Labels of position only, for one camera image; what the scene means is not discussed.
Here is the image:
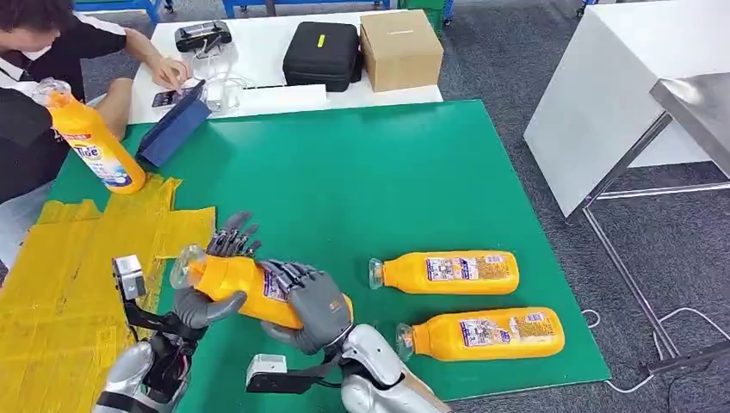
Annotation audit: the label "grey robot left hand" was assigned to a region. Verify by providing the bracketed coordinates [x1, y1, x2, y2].
[172, 212, 263, 332]

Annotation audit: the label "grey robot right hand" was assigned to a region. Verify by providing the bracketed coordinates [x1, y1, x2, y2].
[259, 259, 355, 355]

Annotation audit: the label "person's left hand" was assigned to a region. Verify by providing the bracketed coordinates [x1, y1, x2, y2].
[149, 55, 194, 91]

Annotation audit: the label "orange drink bottle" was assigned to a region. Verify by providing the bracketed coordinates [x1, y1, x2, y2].
[368, 250, 521, 296]
[33, 77, 147, 195]
[395, 306, 566, 363]
[170, 243, 355, 330]

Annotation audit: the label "smartphone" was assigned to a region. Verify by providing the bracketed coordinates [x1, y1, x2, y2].
[151, 88, 192, 109]

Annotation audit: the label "black handheld controller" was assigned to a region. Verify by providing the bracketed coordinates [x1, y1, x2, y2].
[174, 21, 233, 57]

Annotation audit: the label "blue tablet case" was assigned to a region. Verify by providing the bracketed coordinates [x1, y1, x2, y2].
[136, 79, 212, 168]

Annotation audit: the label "blue metal rack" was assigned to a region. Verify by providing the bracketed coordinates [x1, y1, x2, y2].
[72, 0, 175, 25]
[222, 0, 392, 19]

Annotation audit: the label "white table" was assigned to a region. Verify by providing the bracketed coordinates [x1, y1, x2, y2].
[129, 9, 445, 126]

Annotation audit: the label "green table mat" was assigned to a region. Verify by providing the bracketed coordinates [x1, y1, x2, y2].
[48, 99, 611, 413]

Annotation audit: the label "yellow sheet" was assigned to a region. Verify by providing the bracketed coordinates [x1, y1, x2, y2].
[0, 173, 217, 413]

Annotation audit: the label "black zip case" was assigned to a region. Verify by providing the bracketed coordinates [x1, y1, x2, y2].
[281, 22, 364, 94]

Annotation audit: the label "person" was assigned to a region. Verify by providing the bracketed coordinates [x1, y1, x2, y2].
[0, 0, 195, 269]

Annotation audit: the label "brown cardboard box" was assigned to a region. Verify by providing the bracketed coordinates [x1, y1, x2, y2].
[359, 9, 445, 94]

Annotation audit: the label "green plastic crate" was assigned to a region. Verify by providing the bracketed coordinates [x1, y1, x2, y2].
[398, 0, 455, 33]

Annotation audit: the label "white cabinet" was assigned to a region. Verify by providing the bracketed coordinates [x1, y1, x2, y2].
[523, 0, 730, 219]

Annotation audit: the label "steel table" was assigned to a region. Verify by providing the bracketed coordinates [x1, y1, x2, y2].
[567, 72, 730, 378]

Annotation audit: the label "white charger cables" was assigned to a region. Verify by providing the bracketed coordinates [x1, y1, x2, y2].
[194, 45, 255, 112]

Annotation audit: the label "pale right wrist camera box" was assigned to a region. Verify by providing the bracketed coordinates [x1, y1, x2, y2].
[244, 354, 289, 394]

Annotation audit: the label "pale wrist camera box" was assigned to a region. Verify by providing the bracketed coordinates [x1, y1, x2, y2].
[244, 354, 289, 394]
[112, 255, 148, 301]

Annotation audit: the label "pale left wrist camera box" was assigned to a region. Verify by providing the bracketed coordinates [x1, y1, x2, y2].
[112, 255, 148, 301]

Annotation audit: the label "white floor cable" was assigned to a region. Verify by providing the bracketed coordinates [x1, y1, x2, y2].
[581, 307, 730, 396]

